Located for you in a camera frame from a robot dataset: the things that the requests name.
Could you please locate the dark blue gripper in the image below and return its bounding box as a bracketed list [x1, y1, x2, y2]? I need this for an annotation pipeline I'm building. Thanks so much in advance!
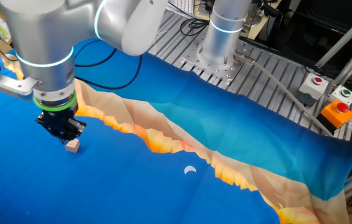
[35, 105, 87, 144]

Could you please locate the small wooden block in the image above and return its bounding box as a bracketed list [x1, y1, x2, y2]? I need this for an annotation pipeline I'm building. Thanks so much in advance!
[64, 138, 81, 154]

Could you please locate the blue mountain print cloth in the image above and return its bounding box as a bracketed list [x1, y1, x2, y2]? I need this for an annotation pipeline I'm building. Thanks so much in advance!
[0, 37, 352, 224]

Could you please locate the white keyboard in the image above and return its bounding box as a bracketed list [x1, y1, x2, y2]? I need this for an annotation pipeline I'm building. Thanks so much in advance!
[166, 0, 196, 15]

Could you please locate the grey box red button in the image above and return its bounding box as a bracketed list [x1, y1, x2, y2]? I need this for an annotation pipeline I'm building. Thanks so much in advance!
[297, 72, 330, 107]

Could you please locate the orange emergency stop box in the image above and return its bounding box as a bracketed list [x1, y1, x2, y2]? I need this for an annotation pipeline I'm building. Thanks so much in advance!
[316, 99, 352, 133]

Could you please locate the white box green button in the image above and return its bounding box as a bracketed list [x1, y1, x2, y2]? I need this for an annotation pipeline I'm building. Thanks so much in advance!
[328, 84, 352, 108]

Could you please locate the green gripper adapter ring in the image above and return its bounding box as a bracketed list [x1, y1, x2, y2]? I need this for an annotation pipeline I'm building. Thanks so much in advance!
[32, 90, 78, 113]

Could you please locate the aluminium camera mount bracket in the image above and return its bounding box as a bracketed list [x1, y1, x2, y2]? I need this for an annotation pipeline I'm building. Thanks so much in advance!
[0, 72, 40, 101]

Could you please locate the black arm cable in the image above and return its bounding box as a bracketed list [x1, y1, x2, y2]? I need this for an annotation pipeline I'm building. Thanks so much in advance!
[72, 39, 144, 91]

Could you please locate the black cable bundle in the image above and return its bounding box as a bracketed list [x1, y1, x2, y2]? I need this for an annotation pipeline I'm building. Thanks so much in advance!
[166, 0, 216, 37]

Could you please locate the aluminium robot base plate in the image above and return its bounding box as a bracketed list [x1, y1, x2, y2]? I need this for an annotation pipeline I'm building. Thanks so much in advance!
[181, 39, 249, 83]

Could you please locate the grey corrugated hose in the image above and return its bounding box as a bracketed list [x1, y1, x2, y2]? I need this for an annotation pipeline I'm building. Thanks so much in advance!
[233, 51, 335, 138]

